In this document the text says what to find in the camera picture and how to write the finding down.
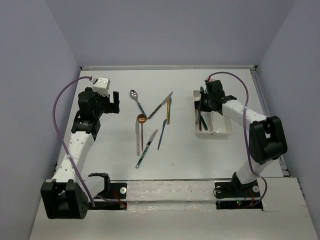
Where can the beige plastic spoon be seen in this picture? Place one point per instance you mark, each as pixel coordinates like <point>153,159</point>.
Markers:
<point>196,116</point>

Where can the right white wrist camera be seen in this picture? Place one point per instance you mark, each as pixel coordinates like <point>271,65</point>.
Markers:
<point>210,79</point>

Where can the silver knife pink handle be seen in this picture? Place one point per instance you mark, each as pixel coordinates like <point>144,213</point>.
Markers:
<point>138,138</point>

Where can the silver spoon teal handle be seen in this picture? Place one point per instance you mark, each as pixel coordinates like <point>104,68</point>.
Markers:
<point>134,96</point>

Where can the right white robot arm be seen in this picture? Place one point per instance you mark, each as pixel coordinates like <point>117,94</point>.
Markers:
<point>265,139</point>

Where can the copper spoon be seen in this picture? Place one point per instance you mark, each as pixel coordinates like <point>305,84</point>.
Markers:
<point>142,118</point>

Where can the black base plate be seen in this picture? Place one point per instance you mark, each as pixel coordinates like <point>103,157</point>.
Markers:
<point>228,197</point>
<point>113,199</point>

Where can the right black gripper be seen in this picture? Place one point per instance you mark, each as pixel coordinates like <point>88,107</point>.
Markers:
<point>203,108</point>

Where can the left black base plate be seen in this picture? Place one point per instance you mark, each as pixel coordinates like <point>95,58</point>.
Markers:
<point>113,199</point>

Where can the white two-compartment container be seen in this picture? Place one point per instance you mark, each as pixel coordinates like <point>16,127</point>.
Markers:
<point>217,124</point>

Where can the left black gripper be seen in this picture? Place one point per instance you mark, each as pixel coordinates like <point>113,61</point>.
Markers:
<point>111,107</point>

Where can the black spoon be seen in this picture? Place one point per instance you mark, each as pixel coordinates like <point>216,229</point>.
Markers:
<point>199,121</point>

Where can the silver knife dark handle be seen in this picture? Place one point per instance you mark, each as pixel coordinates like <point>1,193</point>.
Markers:
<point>160,105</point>

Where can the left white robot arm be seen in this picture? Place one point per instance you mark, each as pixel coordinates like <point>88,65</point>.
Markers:
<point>69,195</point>

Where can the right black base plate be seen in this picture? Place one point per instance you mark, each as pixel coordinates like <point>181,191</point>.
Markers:
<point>228,197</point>

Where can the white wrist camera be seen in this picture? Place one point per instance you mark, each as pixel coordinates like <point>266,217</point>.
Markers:
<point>101,85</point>
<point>210,79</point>

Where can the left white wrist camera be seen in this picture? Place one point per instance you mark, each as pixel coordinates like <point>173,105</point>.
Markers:
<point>101,85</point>

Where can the gold spoon teal handle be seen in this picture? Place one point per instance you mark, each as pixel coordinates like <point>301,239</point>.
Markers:
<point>204,123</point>

